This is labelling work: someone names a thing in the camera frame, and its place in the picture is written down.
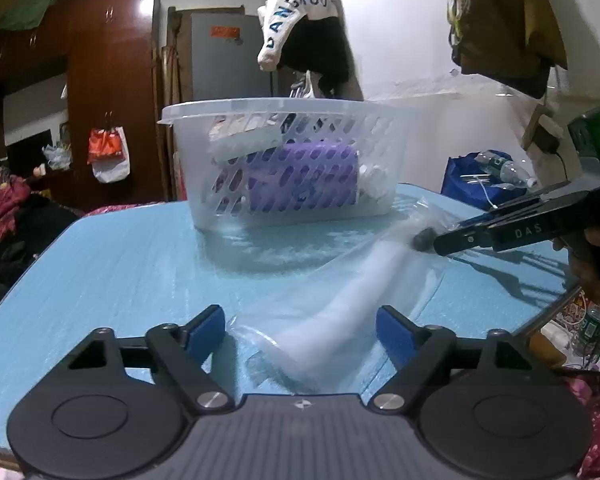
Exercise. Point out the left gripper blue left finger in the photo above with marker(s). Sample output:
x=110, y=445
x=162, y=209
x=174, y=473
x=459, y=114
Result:
x=204, y=334

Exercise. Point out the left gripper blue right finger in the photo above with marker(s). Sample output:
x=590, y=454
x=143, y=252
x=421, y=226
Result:
x=399, y=336

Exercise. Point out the clear plastic bag with white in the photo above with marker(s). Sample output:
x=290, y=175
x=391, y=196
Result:
x=319, y=336

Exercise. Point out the blue shopping bag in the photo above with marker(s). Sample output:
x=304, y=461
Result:
x=485, y=180

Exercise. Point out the clear plastic perforated basket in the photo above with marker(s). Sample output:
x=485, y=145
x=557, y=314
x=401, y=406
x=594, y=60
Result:
x=214, y=139

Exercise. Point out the orange white hanging bag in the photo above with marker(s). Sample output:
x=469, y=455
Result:
x=108, y=155

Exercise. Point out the brown hanging jacket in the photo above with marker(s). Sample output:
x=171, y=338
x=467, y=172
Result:
x=513, y=42

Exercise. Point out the maroon plaid cloth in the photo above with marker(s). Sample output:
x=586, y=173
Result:
x=12, y=195

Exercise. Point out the grey metal door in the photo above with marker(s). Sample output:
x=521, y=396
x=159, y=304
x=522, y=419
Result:
x=225, y=50

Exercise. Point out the black hanging garment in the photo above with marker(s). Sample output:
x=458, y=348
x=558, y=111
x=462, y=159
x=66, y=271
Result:
x=320, y=49

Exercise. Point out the dark red wooden wardrobe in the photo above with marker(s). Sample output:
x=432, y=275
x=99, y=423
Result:
x=108, y=51

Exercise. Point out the white printed hanging shirt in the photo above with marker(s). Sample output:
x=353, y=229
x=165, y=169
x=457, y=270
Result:
x=278, y=18

